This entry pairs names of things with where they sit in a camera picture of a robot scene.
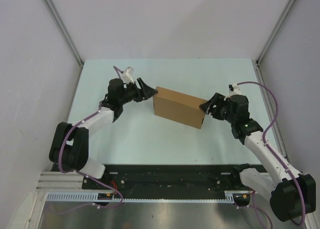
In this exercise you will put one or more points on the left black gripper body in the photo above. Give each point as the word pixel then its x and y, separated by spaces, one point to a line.
pixel 129 94

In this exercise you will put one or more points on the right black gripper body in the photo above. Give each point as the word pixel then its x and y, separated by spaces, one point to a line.
pixel 229 116

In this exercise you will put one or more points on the brown cardboard box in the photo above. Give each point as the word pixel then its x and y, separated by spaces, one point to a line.
pixel 179 107

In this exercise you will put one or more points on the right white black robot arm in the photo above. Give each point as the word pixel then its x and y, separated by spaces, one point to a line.
pixel 290 193

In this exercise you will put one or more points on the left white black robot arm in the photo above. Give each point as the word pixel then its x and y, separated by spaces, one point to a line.
pixel 70 145

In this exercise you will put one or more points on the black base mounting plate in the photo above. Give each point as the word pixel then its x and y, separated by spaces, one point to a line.
pixel 213 177

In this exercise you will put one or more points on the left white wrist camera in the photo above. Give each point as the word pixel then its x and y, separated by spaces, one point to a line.
pixel 127 75

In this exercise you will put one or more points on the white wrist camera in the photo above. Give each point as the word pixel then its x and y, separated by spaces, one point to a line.
pixel 234 89
pixel 127 75

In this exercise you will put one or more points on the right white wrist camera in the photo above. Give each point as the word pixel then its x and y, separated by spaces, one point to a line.
pixel 234 89

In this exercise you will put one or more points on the right aluminium corner post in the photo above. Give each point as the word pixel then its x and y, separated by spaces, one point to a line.
pixel 276 30

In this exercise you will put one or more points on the aluminium corner post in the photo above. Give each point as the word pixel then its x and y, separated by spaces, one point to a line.
pixel 276 30
pixel 63 31

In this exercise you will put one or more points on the right aluminium side rail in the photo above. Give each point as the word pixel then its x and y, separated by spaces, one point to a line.
pixel 274 134

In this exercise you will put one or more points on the grey slotted cable duct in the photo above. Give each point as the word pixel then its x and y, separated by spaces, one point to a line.
pixel 105 197

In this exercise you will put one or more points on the left aluminium corner post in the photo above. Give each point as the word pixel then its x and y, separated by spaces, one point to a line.
pixel 63 31

